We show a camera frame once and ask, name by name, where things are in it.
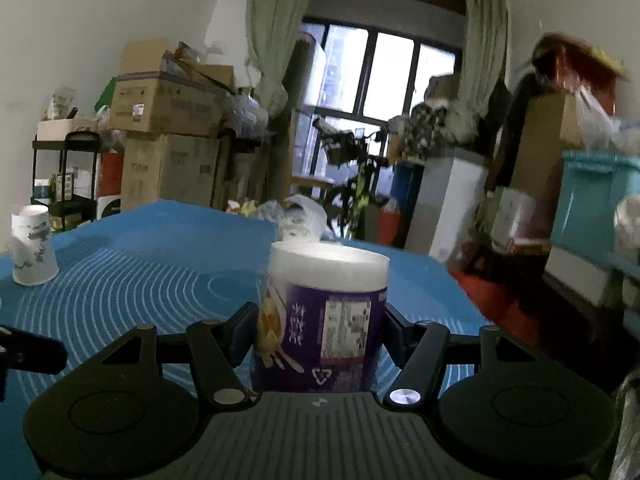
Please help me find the tall brown cardboard box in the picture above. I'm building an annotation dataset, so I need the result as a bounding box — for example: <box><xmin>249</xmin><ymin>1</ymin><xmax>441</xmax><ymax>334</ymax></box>
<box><xmin>511</xmin><ymin>93</ymin><xmax>582</xmax><ymax>204</ymax></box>

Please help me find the blue silicone baking mat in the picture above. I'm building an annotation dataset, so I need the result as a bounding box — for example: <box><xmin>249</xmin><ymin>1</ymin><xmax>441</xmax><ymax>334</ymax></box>
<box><xmin>1</xmin><ymin>202</ymin><xmax>488</xmax><ymax>479</ymax></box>

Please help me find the top cardboard box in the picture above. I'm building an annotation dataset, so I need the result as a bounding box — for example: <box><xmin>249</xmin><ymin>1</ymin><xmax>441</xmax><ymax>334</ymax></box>
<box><xmin>110</xmin><ymin>38</ymin><xmax>234</xmax><ymax>136</ymax></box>

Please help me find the black metal shelf rack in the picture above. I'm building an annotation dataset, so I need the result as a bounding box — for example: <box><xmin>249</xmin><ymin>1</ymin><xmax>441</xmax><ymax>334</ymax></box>
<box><xmin>30</xmin><ymin>131</ymin><xmax>102</xmax><ymax>232</ymax></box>

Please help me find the wooden chair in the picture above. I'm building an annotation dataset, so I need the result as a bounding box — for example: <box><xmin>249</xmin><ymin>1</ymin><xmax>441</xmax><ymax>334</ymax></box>
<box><xmin>282</xmin><ymin>110</ymin><xmax>335</xmax><ymax>200</ymax></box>

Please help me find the black green bicycle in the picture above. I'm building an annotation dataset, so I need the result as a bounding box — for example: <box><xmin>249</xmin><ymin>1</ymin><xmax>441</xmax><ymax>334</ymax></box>
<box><xmin>314</xmin><ymin>118</ymin><xmax>390</xmax><ymax>238</ymax></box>

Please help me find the white plastic bags pile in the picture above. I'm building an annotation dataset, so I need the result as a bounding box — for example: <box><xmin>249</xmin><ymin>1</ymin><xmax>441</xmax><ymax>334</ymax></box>
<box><xmin>614</xmin><ymin>193</ymin><xmax>640</xmax><ymax>264</ymax></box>

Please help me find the purple paper cup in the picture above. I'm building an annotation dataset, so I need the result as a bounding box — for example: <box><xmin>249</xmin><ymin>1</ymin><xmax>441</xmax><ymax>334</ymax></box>
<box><xmin>252</xmin><ymin>240</ymin><xmax>390</xmax><ymax>392</ymax></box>

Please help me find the white cabinet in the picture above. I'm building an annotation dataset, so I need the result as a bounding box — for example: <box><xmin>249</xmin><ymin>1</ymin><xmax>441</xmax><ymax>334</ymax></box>
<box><xmin>405</xmin><ymin>148</ymin><xmax>488</xmax><ymax>269</ymax></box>

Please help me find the white patterned paper cup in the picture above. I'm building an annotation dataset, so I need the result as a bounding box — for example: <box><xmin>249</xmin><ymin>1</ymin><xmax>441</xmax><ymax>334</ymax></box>
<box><xmin>11</xmin><ymin>205</ymin><xmax>60</xmax><ymax>287</ymax></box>

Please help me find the teal plastic storage bin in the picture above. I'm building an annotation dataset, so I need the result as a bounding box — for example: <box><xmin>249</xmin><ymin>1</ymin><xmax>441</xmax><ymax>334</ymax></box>
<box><xmin>551</xmin><ymin>151</ymin><xmax>639</xmax><ymax>266</ymax></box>

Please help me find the lower cardboard box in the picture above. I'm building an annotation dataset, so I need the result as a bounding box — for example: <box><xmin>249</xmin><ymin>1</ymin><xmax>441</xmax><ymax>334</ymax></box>
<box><xmin>120</xmin><ymin>132</ymin><xmax>217</xmax><ymax>211</ymax></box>

